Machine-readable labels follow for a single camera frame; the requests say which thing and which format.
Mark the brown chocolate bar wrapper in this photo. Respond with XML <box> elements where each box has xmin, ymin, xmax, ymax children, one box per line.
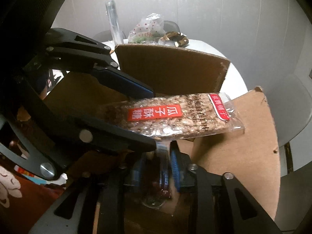
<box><xmin>142</xmin><ymin>142</ymin><xmax>171</xmax><ymax>209</ymax></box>

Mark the sunflower seed brittle pack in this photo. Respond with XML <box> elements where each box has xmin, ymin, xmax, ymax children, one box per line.
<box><xmin>97</xmin><ymin>92</ymin><xmax>244</xmax><ymax>141</ymax></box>

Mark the clear plastic roll tube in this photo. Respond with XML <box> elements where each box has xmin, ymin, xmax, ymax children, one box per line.
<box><xmin>105</xmin><ymin>0</ymin><xmax>124</xmax><ymax>45</ymax></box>

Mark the clear dotted plastic bag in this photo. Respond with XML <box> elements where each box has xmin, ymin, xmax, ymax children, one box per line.
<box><xmin>128</xmin><ymin>13</ymin><xmax>166</xmax><ymax>43</ymax></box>

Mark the brown cardboard box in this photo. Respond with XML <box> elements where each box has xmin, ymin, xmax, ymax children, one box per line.
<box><xmin>45</xmin><ymin>44</ymin><xmax>280</xmax><ymax>233</ymax></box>

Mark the gold crumpled wrapper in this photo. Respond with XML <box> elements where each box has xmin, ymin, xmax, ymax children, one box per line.
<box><xmin>158</xmin><ymin>31</ymin><xmax>189</xmax><ymax>48</ymax></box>

